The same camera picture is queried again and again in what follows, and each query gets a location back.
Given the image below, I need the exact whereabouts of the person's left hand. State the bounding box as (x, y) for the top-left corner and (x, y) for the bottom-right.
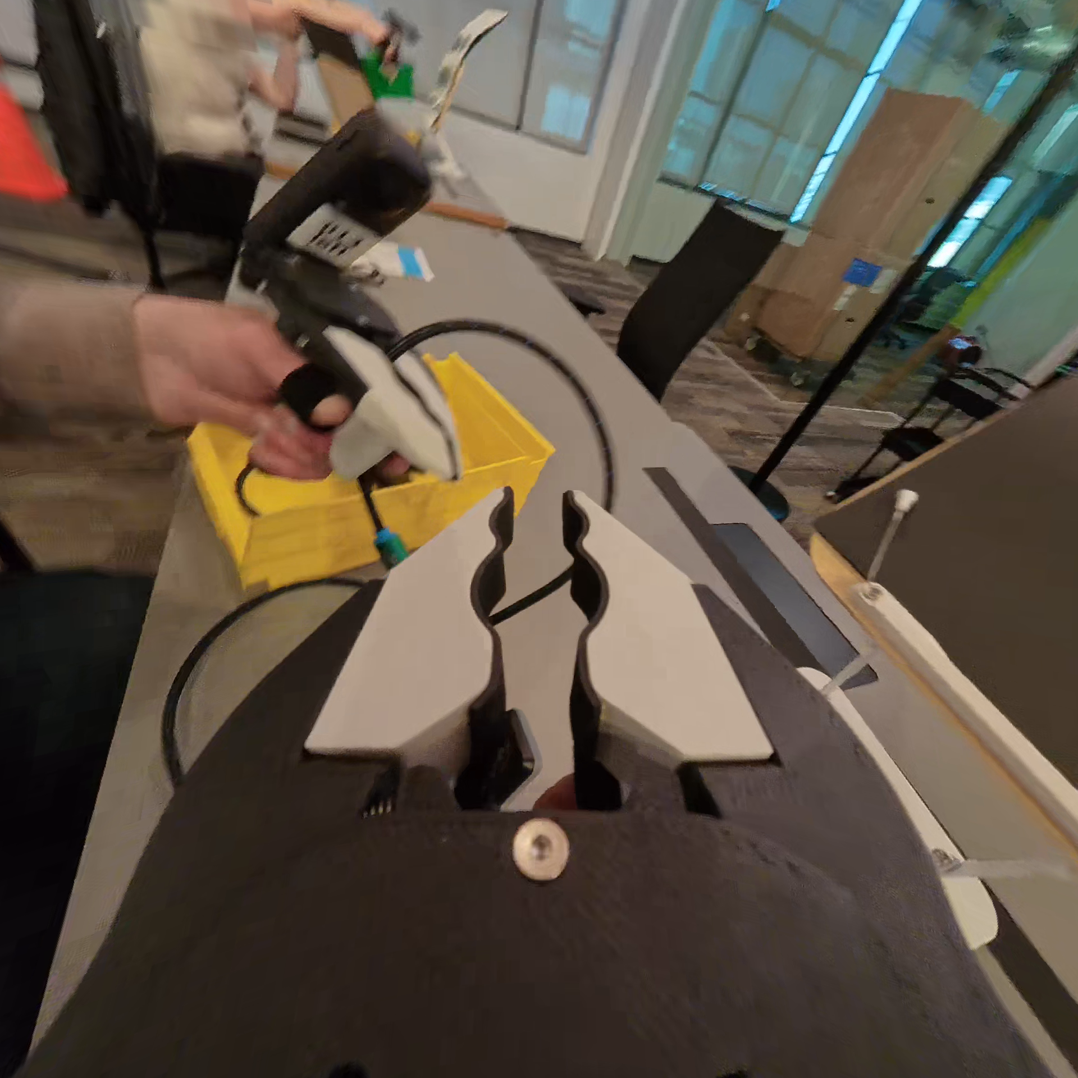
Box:
(135, 295), (415, 483)

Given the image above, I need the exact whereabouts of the wooden board with black surface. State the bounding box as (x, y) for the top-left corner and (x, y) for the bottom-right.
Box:
(812, 380), (1078, 793)

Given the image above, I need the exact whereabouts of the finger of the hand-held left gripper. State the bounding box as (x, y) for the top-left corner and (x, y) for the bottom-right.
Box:
(391, 346), (466, 483)
(324, 326), (444, 486)

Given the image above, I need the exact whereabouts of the braided hdmi cable green plug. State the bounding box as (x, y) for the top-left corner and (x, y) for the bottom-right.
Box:
(359, 317), (618, 629)

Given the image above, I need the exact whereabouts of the black office chair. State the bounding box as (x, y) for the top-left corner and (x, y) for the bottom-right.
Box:
(615, 203), (786, 404)

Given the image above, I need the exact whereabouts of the black pole with round base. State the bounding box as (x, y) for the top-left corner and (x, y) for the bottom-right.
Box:
(733, 51), (1078, 525)

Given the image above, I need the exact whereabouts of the person's left forearm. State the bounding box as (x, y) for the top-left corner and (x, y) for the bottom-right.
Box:
(1, 278), (170, 432)

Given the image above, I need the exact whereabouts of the orange traffic cone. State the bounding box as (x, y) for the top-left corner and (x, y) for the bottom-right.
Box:
(1, 85), (70, 205)

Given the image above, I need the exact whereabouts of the yellow plastic bin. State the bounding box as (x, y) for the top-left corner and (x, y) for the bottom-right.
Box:
(186, 351), (557, 592)

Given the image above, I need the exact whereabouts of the white paper with blue print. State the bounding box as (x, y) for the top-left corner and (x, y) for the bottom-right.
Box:
(363, 241), (437, 284)

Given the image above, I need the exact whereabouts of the white laptop stand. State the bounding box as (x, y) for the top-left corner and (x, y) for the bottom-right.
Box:
(796, 489), (1078, 954)

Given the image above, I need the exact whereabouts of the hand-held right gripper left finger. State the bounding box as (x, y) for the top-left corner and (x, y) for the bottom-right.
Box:
(304, 489), (517, 769)

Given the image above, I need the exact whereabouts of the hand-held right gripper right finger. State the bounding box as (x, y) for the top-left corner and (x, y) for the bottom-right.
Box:
(561, 492), (778, 769)

